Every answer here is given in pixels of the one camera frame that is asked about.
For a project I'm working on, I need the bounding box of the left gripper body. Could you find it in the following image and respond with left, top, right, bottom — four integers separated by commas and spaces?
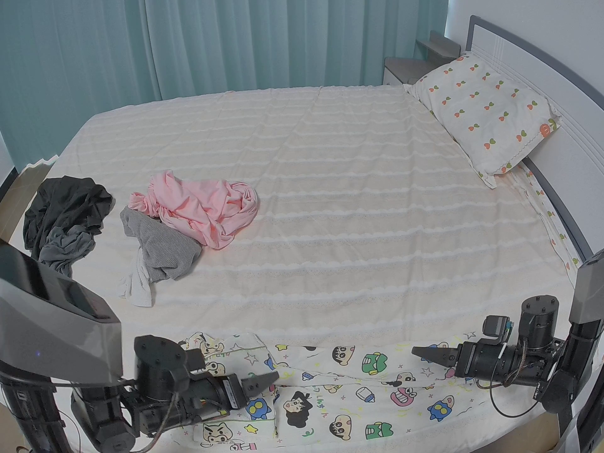
189, 373, 250, 412

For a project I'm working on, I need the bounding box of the white printed pyjama top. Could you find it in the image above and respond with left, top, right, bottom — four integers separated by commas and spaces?
182, 331, 477, 453

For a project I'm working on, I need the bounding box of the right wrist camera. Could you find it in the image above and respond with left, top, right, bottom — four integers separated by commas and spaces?
484, 316, 512, 344

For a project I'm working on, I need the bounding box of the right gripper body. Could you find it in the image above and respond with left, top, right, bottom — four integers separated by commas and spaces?
454, 340, 508, 378

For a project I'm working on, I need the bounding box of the white printed pillow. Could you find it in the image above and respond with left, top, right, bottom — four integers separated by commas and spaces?
407, 52, 563, 188

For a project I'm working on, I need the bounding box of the blue-green curtain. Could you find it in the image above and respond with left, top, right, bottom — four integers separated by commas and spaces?
0, 0, 454, 171

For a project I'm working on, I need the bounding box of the grey and white knit garment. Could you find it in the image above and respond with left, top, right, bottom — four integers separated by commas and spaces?
117, 206, 203, 308

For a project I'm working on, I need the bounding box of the black garment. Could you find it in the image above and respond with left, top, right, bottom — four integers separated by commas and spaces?
23, 176, 114, 258

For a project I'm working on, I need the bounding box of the grey bedside table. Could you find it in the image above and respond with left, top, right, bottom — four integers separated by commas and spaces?
383, 30, 462, 86

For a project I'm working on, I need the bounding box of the pink garment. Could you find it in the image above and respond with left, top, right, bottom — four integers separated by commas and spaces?
128, 169, 259, 250

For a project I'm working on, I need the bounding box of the black cable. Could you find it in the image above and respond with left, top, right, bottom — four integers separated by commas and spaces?
474, 378, 543, 419

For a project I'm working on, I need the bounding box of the bed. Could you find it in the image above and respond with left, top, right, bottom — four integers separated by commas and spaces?
0, 14, 604, 453

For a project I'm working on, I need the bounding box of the dark grey garment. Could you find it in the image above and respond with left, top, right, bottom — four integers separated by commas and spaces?
39, 227, 95, 279

